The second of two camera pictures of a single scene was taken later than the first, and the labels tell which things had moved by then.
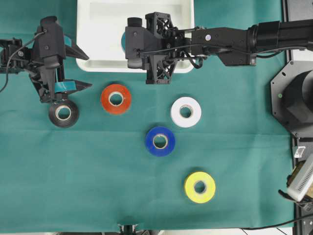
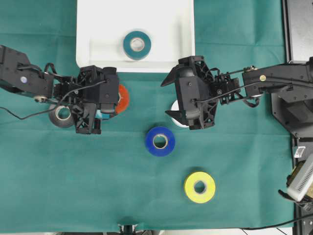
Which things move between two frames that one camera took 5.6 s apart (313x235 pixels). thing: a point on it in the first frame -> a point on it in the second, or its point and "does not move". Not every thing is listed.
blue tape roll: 170,144 does not move
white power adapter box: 301,183 does not move
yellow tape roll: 205,196 does not move
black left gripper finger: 70,86 -> 99,114
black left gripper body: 15,58 -> 82,93
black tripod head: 130,229 does not move
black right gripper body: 172,43 -> 200,89
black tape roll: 63,114 does not move
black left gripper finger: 70,48 -> 119,99
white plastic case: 100,24 does not move
